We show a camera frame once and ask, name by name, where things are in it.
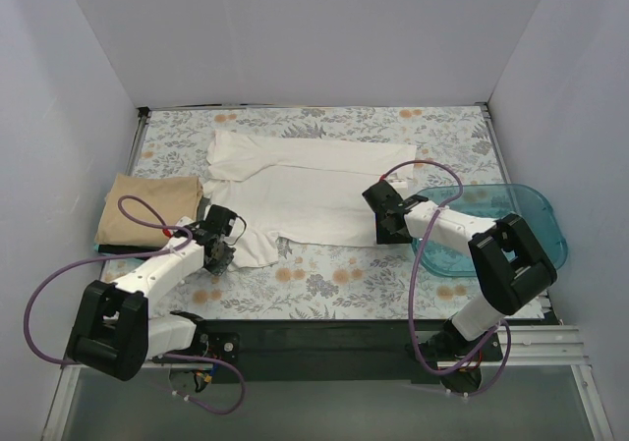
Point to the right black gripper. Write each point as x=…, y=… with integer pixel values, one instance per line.
x=385, y=225

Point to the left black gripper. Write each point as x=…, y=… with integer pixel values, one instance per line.
x=219, y=255

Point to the white t shirt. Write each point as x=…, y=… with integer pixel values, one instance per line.
x=305, y=190

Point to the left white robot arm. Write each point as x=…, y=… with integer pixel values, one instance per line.
x=113, y=330

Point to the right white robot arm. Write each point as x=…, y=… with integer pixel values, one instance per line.
x=511, y=265

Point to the floral patterned table mat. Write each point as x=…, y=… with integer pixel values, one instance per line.
x=315, y=282

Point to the teal transparent plastic tray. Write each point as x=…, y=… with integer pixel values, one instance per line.
x=461, y=213

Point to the folded teal black t shirt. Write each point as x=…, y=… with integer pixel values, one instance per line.
x=122, y=250

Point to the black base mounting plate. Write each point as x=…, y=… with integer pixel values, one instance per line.
x=318, y=350

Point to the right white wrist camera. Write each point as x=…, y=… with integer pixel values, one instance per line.
x=398, y=185

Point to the aluminium front frame rail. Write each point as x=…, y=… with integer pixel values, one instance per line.
x=344, y=381

